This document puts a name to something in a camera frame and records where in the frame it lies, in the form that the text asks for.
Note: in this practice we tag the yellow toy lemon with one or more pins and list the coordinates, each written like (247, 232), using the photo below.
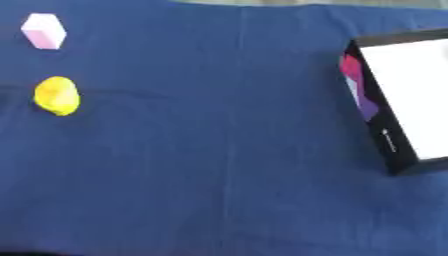
(56, 96)

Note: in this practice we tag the black box with white inside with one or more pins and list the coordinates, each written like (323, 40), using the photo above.
(408, 100)

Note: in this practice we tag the pink hexagonal block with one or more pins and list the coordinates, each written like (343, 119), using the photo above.
(44, 32)

